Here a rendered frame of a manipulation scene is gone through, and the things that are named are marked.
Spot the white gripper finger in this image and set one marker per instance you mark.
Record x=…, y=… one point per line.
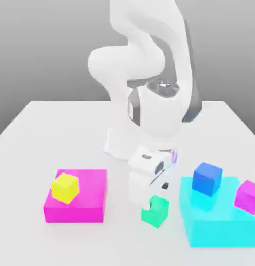
x=146, y=205

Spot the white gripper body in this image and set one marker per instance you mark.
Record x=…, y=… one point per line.
x=139, y=187

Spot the small green cube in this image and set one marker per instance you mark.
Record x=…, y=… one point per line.
x=157, y=214

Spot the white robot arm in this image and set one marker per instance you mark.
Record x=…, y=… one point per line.
x=148, y=58

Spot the small blue cube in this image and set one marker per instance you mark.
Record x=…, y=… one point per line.
x=207, y=178

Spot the small yellow cube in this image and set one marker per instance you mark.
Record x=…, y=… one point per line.
x=65, y=188

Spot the small purple cube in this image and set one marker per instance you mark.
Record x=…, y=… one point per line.
x=248, y=197

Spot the large magenta box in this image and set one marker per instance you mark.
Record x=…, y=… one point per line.
x=87, y=199

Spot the large cyan box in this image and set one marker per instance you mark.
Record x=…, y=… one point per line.
x=218, y=226

